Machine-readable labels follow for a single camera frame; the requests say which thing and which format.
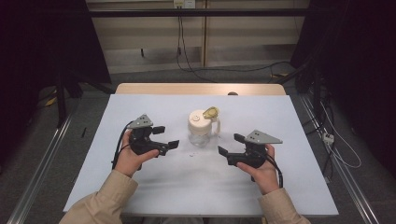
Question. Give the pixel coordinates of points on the white wall outlet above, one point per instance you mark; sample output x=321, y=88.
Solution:
x=184, y=3

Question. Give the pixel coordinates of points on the person's left hand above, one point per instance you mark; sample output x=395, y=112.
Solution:
x=129, y=161

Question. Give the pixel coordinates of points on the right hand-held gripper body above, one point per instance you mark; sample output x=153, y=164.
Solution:
x=261, y=137

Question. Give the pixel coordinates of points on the person's right hand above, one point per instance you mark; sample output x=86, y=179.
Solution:
x=264, y=177

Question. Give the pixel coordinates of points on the dark round table grommet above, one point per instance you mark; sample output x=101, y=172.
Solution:
x=232, y=93

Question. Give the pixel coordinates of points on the light wooden table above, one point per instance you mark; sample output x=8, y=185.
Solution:
x=186, y=89

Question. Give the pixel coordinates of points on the glass jar with cream lid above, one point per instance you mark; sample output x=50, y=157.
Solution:
x=199, y=126

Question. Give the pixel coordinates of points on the silver metal floor rail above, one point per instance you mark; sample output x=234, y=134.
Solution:
x=342, y=174
x=40, y=168

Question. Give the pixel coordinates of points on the white table board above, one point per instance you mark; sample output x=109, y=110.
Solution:
x=186, y=180

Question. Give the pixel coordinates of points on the small black floor stick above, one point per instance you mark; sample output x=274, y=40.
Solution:
x=83, y=132

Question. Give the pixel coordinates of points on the white power strip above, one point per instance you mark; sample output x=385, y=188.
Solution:
x=328, y=137

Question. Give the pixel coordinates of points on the black horizontal metal bar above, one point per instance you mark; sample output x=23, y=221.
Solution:
x=193, y=12

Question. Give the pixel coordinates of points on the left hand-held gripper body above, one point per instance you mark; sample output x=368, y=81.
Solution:
x=141, y=122

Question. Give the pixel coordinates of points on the black metal stand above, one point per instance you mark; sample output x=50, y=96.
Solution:
x=61, y=102

